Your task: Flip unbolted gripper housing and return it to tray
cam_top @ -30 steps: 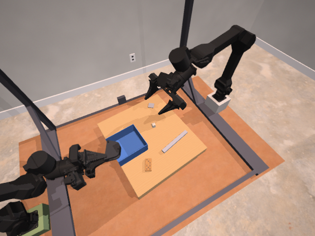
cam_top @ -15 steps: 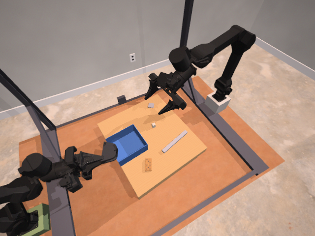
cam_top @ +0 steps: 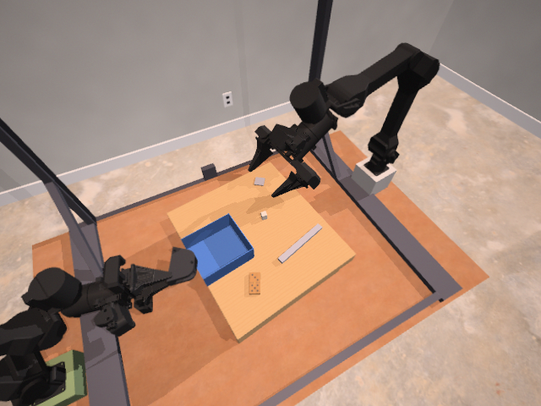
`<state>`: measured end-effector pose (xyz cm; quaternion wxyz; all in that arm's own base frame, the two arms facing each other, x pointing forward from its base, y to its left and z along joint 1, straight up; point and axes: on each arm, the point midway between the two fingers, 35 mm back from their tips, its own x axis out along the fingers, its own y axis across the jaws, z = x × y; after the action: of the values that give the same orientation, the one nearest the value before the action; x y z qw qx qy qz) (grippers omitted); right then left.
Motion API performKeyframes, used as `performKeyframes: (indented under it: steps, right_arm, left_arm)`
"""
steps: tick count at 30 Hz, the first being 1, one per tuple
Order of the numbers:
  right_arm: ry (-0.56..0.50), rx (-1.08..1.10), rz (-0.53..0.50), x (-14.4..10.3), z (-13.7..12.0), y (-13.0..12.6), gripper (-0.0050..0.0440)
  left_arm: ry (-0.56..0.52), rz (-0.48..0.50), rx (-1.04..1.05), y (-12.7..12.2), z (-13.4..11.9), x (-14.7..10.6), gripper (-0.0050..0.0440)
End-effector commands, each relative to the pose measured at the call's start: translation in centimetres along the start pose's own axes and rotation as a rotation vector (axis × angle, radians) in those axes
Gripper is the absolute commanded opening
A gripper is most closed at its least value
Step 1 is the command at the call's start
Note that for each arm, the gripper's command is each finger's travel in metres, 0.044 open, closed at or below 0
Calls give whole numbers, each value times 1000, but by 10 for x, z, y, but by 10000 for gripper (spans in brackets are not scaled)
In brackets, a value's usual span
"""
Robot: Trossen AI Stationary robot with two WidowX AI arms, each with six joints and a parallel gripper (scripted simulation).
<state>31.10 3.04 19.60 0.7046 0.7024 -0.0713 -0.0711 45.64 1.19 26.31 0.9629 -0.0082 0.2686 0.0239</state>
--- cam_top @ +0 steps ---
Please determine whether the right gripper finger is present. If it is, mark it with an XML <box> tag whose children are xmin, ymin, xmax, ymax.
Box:
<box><xmin>143</xmin><ymin>280</ymin><xmax>169</xmax><ymax>305</ymax></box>
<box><xmin>130</xmin><ymin>264</ymin><xmax>172</xmax><ymax>296</ymax></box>

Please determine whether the blue open-top tray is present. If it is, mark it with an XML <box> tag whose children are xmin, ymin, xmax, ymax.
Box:
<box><xmin>185</xmin><ymin>217</ymin><xmax>254</xmax><ymax>287</ymax></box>

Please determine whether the light grey flat bar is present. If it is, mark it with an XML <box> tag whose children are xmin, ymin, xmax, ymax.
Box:
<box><xmin>278</xmin><ymin>224</ymin><xmax>323</xmax><ymax>264</ymax></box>

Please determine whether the orange domino tile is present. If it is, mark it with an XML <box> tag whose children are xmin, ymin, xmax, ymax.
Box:
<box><xmin>249</xmin><ymin>272</ymin><xmax>260</xmax><ymax>295</ymax></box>

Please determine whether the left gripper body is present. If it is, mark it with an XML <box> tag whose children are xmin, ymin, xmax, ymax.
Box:
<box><xmin>254</xmin><ymin>123</ymin><xmax>320</xmax><ymax>189</ymax></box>

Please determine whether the light orange flat board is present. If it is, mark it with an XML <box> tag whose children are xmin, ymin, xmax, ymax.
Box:
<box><xmin>167</xmin><ymin>162</ymin><xmax>352</xmax><ymax>340</ymax></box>

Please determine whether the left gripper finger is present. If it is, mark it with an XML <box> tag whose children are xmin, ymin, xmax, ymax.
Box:
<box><xmin>271</xmin><ymin>171</ymin><xmax>308</xmax><ymax>198</ymax></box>
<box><xmin>248</xmin><ymin>136</ymin><xmax>273</xmax><ymax>172</ymax></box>

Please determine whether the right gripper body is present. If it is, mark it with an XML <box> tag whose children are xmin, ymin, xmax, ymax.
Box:
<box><xmin>87</xmin><ymin>255</ymin><xmax>153</xmax><ymax>314</ymax></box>

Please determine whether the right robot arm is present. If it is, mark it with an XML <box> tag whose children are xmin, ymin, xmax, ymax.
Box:
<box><xmin>0</xmin><ymin>267</ymin><xmax>136</xmax><ymax>406</ymax></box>

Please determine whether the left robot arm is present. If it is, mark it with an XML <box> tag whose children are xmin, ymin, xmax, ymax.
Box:
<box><xmin>268</xmin><ymin>43</ymin><xmax>440</xmax><ymax>176</ymax></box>

